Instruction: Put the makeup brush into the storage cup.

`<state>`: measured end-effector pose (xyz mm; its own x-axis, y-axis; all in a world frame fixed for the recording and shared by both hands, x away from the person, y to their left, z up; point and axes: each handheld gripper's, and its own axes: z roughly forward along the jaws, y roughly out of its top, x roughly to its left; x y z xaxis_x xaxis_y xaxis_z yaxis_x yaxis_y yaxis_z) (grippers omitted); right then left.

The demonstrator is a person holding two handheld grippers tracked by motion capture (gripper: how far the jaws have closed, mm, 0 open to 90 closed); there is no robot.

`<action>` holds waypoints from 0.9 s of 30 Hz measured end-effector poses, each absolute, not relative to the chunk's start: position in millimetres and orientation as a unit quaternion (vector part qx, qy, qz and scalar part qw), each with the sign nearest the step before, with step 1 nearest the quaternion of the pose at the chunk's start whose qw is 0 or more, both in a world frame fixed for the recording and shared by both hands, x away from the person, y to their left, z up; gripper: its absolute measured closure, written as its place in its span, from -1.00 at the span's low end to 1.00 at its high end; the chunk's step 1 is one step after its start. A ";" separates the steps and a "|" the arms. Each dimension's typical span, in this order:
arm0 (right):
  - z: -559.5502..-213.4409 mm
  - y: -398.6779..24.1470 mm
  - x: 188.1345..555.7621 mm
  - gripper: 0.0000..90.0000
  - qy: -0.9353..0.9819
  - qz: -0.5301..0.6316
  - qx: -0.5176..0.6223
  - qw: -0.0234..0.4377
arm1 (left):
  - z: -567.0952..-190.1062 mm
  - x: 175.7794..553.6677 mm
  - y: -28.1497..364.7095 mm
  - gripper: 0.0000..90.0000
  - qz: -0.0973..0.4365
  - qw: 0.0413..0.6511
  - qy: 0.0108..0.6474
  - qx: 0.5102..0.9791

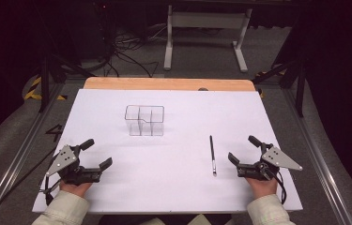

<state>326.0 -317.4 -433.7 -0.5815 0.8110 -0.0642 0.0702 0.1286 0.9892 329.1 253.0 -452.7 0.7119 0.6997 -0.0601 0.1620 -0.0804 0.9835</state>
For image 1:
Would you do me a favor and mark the clear plastic organizer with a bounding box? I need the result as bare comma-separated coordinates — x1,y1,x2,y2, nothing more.
124,104,165,137

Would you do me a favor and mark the left hand-held gripper cable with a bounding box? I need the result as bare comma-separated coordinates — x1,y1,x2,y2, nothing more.
0,149,63,225

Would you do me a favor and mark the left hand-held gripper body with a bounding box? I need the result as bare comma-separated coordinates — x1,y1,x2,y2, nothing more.
45,143,102,186

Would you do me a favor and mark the person's left hand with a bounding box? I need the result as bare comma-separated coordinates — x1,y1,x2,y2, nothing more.
59,180,93,199

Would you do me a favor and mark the white paper sheet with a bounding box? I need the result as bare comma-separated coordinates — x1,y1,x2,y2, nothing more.
32,88,303,215

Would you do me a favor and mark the black tripod stand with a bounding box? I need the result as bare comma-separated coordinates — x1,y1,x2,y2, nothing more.
37,52,97,113
252,55,306,118

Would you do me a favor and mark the white metal stand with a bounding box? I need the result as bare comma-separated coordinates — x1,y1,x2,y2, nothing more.
163,4,253,73

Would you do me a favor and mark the person's cream jacket hem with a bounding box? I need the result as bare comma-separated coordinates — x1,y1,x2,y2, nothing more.
139,214,236,225

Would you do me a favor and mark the yellow black hazard tape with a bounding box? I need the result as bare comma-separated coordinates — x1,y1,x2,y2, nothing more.
23,76,69,101

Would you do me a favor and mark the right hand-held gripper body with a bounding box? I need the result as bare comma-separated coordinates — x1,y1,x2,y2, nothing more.
236,143,303,182

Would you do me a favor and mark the bundle of black floor cables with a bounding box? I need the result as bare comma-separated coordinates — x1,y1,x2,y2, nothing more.
101,24,168,79

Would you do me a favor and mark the aluminium floor rail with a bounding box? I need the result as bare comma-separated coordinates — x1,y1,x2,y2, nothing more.
281,87,352,225
0,78,69,225

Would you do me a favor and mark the person's right hand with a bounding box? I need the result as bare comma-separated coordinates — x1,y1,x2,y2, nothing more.
246,177,279,200

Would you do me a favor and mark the right hand-held gripper cable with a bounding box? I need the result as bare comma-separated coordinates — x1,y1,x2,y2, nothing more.
270,170,288,205

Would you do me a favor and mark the hand-held gripper cable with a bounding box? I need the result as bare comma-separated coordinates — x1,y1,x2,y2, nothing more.
0,149,63,225
270,170,288,205

